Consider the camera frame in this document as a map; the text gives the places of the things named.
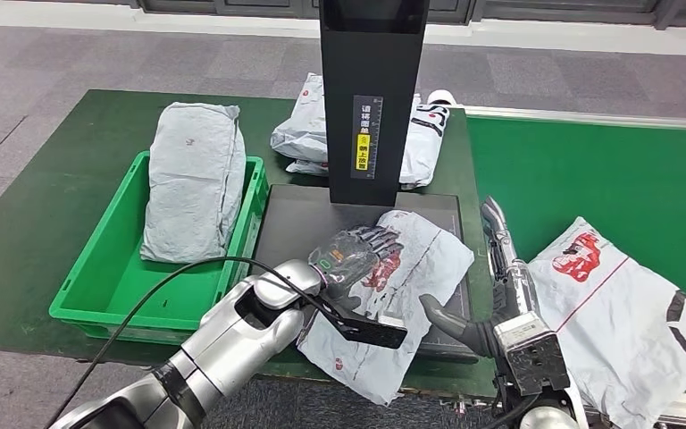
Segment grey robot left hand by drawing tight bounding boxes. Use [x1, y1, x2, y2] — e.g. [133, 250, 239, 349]
[307, 224, 407, 313]

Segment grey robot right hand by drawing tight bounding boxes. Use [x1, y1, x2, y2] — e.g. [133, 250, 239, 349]
[418, 196, 544, 359]

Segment white parcel red print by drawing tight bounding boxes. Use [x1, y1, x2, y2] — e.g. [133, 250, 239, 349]
[297, 210, 476, 408]

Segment plain grey-white poly mailer parcel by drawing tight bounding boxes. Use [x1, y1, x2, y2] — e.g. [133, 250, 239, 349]
[139, 101, 247, 265]

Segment black scanner machine platform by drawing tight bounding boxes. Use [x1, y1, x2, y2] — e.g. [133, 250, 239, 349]
[251, 183, 479, 364]

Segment smooth white parcel red logo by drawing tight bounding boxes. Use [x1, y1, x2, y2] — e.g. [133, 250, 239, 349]
[526, 215, 686, 429]

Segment flat pale grey parcel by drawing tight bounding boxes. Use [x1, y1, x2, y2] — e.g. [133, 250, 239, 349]
[285, 158, 328, 178]

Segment green conveyor belt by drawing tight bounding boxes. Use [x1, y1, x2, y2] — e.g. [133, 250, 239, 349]
[465, 115, 686, 398]

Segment grey-white parcel small red dot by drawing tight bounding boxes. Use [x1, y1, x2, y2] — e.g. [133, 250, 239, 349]
[270, 72, 327, 164]

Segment white parcel bold black letters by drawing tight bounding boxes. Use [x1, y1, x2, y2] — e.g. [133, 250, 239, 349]
[398, 93, 452, 190]

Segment black scanner machine column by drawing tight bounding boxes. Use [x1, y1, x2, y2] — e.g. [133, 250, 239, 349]
[319, 0, 431, 207]

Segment white cylindrical roll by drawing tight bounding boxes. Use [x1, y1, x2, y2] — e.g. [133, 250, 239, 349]
[426, 88, 457, 108]

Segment green plastic crate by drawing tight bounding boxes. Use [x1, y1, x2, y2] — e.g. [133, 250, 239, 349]
[48, 150, 271, 347]

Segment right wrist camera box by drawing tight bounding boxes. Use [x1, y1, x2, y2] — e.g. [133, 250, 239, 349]
[491, 312, 573, 399]

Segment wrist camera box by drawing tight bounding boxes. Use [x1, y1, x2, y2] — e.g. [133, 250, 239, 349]
[491, 312, 573, 399]
[319, 294, 409, 350]

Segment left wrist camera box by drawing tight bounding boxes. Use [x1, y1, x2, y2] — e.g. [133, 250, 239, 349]
[319, 294, 409, 350]

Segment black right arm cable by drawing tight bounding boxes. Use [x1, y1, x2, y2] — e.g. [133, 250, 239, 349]
[483, 392, 543, 429]

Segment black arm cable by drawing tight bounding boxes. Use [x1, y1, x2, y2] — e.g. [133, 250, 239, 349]
[483, 392, 543, 429]
[44, 256, 346, 429]

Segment aluminium conveyor frame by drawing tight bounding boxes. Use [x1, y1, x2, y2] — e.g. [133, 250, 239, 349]
[463, 105, 686, 429]

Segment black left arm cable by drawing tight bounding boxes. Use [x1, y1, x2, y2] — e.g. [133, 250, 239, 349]
[44, 256, 346, 429]

